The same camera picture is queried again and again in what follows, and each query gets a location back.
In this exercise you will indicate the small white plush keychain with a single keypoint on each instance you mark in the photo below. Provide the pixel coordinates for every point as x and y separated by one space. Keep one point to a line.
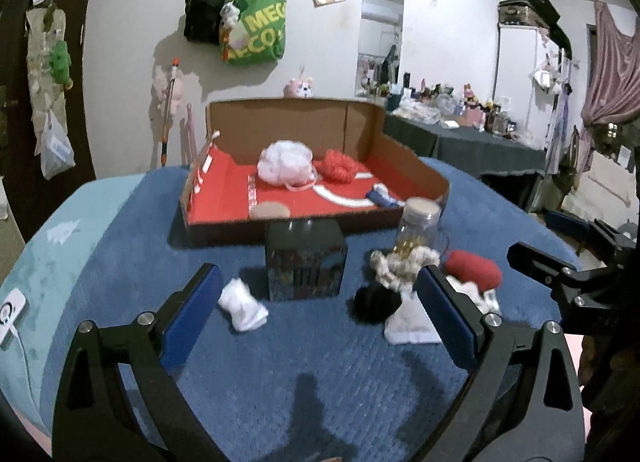
229 17

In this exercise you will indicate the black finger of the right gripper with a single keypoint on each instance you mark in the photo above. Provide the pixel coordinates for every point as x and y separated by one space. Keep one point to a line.
590 301

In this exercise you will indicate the red mesh bath pouf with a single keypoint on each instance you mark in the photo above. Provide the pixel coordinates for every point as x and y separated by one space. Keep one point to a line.
336 167

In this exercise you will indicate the black backpack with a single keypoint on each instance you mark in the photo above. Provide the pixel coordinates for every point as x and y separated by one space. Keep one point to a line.
202 22

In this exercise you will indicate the pink plush toy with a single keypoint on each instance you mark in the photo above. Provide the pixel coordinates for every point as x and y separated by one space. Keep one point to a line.
299 87

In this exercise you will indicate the dark green covered table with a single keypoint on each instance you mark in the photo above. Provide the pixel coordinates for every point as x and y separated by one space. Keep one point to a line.
465 148

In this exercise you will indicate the black cube box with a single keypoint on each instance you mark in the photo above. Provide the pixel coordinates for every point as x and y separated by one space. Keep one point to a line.
305 258

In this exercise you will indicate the pink curtain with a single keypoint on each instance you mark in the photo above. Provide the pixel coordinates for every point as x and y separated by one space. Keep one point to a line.
613 94

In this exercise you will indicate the white refrigerator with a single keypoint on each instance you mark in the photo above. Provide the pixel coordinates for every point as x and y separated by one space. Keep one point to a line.
526 84

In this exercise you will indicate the red-lined cardboard box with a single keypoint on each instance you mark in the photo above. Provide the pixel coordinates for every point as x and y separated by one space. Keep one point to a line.
316 157

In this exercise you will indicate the green plush toy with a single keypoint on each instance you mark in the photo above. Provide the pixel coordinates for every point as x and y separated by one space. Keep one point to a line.
59 65

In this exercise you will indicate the white mesh bath pouf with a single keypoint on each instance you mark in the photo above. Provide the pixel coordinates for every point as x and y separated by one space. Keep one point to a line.
287 164

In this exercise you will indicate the black pompom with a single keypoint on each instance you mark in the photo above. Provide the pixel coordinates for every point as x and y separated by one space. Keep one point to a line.
374 304

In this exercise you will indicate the white charger device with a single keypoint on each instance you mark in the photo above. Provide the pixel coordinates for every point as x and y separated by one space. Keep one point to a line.
12 308

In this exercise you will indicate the green tote bag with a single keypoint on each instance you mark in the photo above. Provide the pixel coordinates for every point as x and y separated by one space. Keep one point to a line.
259 37

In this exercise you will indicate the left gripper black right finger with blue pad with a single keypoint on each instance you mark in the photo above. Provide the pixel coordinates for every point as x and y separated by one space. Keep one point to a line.
521 400

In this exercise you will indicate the light blue blanket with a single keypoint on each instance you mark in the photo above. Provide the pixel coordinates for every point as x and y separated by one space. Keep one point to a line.
46 273

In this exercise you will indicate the pale pink hanging plush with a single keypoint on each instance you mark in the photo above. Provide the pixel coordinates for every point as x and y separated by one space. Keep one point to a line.
159 86

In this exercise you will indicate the small white sock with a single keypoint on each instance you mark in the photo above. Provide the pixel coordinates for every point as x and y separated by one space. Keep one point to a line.
246 313

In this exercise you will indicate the dark suitcase on refrigerator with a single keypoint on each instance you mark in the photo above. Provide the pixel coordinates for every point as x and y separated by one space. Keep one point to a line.
516 13

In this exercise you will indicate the orange handled mop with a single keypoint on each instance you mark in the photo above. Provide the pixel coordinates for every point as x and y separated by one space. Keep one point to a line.
169 93

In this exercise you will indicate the beige round powder puff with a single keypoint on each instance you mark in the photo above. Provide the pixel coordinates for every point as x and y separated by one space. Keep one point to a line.
269 210

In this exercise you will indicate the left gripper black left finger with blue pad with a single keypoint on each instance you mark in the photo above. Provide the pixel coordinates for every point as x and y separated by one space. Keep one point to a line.
93 417

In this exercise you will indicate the cream fluffy scrunchie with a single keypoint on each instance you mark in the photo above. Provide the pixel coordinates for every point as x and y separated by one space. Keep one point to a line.
398 272

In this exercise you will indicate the red knitted pouch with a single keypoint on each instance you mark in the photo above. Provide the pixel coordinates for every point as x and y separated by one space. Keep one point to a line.
469 267

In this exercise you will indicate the white plastic bag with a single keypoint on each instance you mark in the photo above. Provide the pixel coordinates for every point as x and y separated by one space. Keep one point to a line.
56 152

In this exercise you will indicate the wall mirror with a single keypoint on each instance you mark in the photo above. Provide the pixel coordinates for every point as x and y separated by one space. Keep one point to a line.
379 47

